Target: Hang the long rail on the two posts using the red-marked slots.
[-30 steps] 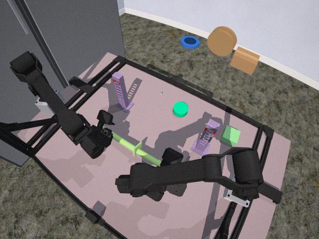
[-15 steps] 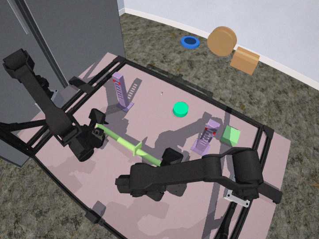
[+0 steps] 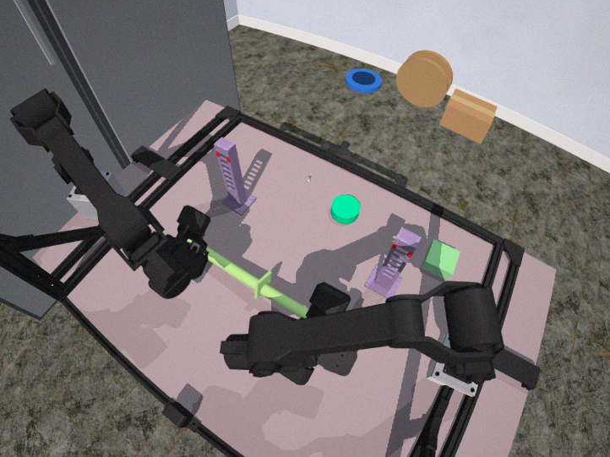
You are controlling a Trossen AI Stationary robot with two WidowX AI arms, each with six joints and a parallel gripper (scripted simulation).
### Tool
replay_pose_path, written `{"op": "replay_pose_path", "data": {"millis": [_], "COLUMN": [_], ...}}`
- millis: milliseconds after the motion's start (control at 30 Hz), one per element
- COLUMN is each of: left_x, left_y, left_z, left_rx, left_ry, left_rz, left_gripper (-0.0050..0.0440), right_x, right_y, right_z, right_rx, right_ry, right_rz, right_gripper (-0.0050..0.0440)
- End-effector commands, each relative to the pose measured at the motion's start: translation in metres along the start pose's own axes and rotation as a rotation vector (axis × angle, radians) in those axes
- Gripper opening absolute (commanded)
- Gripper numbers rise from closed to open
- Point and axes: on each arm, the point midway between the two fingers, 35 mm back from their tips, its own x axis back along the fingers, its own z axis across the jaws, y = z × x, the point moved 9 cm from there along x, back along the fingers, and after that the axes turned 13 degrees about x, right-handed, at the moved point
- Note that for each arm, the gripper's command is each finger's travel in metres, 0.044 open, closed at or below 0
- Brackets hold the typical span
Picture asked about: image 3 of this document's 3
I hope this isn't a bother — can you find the green block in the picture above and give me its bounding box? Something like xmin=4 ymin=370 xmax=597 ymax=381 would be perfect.
xmin=422 ymin=240 xmax=460 ymax=280

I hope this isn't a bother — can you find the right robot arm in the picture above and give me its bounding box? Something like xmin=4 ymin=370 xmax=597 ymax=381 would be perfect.
xmin=220 ymin=280 xmax=504 ymax=384

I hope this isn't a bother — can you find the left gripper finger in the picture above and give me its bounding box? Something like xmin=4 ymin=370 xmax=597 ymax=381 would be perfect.
xmin=195 ymin=233 xmax=208 ymax=245

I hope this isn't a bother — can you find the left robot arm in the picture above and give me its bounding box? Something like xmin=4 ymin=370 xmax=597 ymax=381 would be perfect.
xmin=10 ymin=89 xmax=209 ymax=298

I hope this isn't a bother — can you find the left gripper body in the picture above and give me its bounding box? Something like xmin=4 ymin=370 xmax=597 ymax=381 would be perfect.
xmin=148 ymin=205 xmax=210 ymax=299

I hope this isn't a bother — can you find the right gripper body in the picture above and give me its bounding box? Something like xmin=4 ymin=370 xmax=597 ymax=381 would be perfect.
xmin=279 ymin=282 xmax=351 ymax=385

